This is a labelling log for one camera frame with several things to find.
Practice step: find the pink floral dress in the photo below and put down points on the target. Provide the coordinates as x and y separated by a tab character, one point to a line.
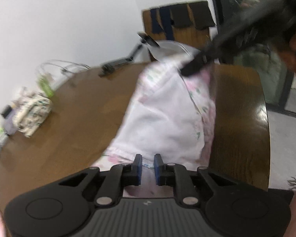
170	115

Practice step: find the white tissue bundle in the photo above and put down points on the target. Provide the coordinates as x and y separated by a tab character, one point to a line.
21	94

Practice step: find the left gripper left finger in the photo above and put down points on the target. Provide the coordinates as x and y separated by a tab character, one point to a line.
113	182

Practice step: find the wooden chair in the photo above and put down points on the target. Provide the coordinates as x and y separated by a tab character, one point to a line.
188	23

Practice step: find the folded cream floral garment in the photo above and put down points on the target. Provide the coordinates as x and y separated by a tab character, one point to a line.
31	114

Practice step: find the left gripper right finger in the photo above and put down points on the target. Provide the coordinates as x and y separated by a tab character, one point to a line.
176	176

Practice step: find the white plastic bag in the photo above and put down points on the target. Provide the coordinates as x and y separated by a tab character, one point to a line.
170	48

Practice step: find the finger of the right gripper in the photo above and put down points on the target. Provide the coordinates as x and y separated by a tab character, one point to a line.
202	59

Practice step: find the green spray bottle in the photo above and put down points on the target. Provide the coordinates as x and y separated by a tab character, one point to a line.
44	85

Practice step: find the grey printed tin box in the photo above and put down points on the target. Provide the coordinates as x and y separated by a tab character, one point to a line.
8	114

